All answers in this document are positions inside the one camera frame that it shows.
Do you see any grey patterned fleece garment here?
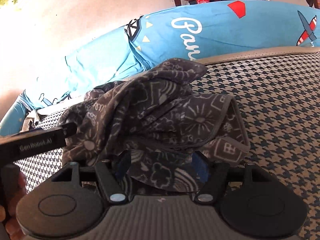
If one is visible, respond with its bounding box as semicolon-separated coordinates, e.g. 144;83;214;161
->
59;59;250;192

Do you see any person's left hand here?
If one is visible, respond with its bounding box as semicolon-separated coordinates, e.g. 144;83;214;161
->
1;172;27;240

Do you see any houndstooth mattress cover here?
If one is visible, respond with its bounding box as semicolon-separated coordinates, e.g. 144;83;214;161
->
13;47;320;240

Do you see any blue cartoon bed bumper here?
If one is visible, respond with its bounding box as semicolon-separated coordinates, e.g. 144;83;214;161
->
1;0;319;136

